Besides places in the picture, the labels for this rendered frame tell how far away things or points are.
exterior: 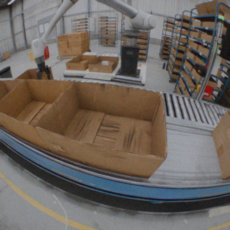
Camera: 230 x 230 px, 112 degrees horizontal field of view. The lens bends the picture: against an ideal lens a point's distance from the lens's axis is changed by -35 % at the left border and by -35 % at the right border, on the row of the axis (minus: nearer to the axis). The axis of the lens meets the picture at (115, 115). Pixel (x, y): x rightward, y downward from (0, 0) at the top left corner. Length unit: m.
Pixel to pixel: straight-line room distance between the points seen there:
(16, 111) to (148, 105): 0.75
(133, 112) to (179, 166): 0.32
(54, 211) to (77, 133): 1.07
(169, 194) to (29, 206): 1.45
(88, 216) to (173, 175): 1.01
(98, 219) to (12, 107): 1.19
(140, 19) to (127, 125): 0.83
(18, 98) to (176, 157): 0.90
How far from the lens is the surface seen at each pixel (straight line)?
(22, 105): 0.84
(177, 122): 0.65
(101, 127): 0.54
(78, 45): 4.95
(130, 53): 1.27
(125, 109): 0.56
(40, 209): 1.51
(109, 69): 1.34
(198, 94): 1.27
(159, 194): 0.42
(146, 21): 1.05
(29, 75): 1.66
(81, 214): 1.33
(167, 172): 0.48
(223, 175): 0.64
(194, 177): 0.53
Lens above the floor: 1.30
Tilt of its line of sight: 43 degrees down
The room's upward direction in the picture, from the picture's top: 2 degrees clockwise
